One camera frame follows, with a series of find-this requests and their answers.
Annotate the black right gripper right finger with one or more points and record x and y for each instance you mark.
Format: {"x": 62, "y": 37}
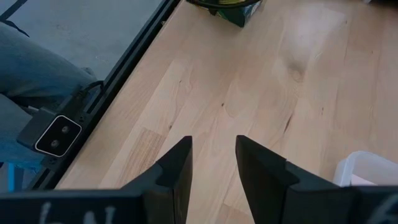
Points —
{"x": 273, "y": 186}

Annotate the black aluminium table frame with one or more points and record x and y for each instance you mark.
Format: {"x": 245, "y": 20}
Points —
{"x": 124, "y": 68}

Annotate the blue stool leg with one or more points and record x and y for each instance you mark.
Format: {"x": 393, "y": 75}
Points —
{"x": 11, "y": 177}

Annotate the translucent plastic pencil box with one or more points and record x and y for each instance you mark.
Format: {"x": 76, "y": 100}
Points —
{"x": 367, "y": 161}

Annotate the dark green printed box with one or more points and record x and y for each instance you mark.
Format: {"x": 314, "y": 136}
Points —
{"x": 236, "y": 15}

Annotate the person's leg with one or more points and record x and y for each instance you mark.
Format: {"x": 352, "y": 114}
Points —
{"x": 31, "y": 68}

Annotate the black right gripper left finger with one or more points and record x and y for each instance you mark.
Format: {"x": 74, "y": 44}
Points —
{"x": 171, "y": 180}

